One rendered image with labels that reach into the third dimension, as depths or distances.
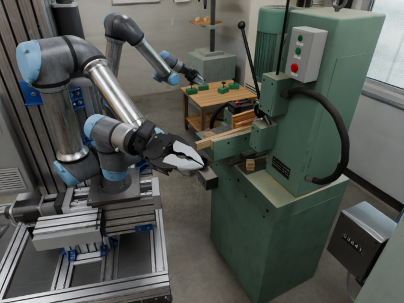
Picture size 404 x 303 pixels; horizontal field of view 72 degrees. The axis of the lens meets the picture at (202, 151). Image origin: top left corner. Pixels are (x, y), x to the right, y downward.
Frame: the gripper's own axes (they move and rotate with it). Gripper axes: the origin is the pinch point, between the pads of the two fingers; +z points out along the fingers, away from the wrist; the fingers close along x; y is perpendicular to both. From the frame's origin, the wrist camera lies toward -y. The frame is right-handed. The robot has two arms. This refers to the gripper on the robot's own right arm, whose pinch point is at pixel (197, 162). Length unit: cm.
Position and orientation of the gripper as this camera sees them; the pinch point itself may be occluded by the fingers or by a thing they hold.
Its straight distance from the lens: 62.6
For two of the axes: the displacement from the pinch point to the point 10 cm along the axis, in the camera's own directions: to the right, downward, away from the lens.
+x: -4.7, 8.0, -3.7
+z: 8.6, 3.1, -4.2
